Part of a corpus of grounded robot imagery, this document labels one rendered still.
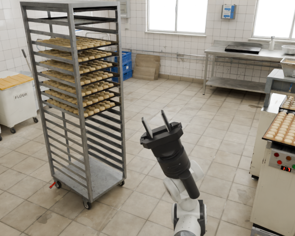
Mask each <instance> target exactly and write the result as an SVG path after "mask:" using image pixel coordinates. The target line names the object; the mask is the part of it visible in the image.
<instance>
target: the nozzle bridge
mask: <svg viewBox="0 0 295 236"><path fill-rule="evenodd" d="M292 83H293V84H292ZM291 84H292V89H291V92H290V93H289V92H288V90H289V87H290V85H291ZM264 93H266V95H265V101H264V106H263V107H268V106H269V104H270V101H271V97H272V93H275V94H280V95H286V96H293V97H295V78H292V77H285V76H284V73H283V70H279V69H274V70H273V71H272V72H271V73H270V74H269V75H268V76H267V80H266V85H265V91H264Z"/></svg>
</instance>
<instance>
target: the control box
mask: <svg viewBox="0 0 295 236"><path fill-rule="evenodd" d="M275 153H278V154H279V156H278V157H275V156H274V154H275ZM287 156H290V157H291V160H287V159H286V157H287ZM279 160H280V161H282V164H278V163H277V161H279ZM293 165H295V154H292V153H288V152H285V151H281V150H277V149H274V148H272V151H271V155H270V160H269V164H268V166H271V167H274V168H278V169H280V170H282V167H285V168H284V169H283V170H284V171H287V169H288V168H290V170H289V172H291V173H294V174H295V169H293V167H292V166H293Z"/></svg>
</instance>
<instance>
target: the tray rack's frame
mask: <svg viewBox="0 0 295 236"><path fill-rule="evenodd" d="M66 3H72V8H78V7H105V6H117V1H94V0H44V1H20V6H21V12H22V17H23V24H24V29H25V35H26V40H27V45H28V50H29V56H30V62H31V68H32V73H33V78H34V83H35V89H36V94H37V99H38V106H39V112H40V117H41V122H42V127H43V133H44V138H45V145H46V150H47V155H48V161H49V166H50V172H51V176H52V177H53V180H54V181H55V182H56V183H55V185H56V186H58V184H57V181H59V182H61V183H62V184H64V185H65V186H66V187H68V188H69V189H71V190H72V191H74V192H75V193H77V194H78V195H80V196H81V197H82V200H83V202H84V206H86V207H87V202H88V201H89V198H88V190H87V189H86V188H85V187H83V186H82V185H80V184H79V183H77V182H76V181H74V180H72V179H71V178H69V177H68V176H66V175H64V174H63V173H61V172H60V171H56V172H54V166H53V159H52V154H51V148H50V143H49V137H48V132H47V126H46V121H45V113H44V108H43V102H42V97H41V91H40V86H39V80H38V73H37V68H36V62H35V57H34V51H33V46H32V40H31V35H30V28H29V22H28V17H27V11H26V6H37V7H61V8H66ZM73 163H74V164H76V165H78V166H79V167H81V168H83V169H85V165H84V164H82V163H80V162H79V161H74V162H73ZM89 165H91V166H92V167H91V168H90V173H91V174H93V175H92V176H91V181H92V182H93V184H92V185H91V186H92V189H93V190H94V192H93V193H92V195H93V201H95V200H96V199H98V198H99V197H101V196H102V195H103V194H105V193H106V192H108V191H109V190H111V189H112V188H114V187H115V186H116V185H118V184H121V182H122V181H123V180H125V177H123V174H122V173H120V172H118V171H116V170H114V169H113V168H111V167H109V166H107V165H105V164H103V163H101V162H100V161H98V160H96V159H94V158H92V157H91V158H90V159H89ZM67 166H68V167H69V168H71V169H72V170H74V171H75V172H77V173H79V174H80V175H82V176H84V177H86V174H85V173H84V172H82V171H81V170H79V169H78V168H76V167H74V166H73V165H71V164H69V165H67ZM61 170H63V171H65V172H66V173H68V174H69V175H71V176H72V177H74V178H76V179H77V180H79V181H80V182H82V183H83V184H85V185H87V182H86V181H85V180H83V179H82V178H80V177H79V176H77V175H75V174H74V173H72V172H71V171H69V170H67V169H66V168H64V167H63V168H61ZM87 208H88V207H87Z"/></svg>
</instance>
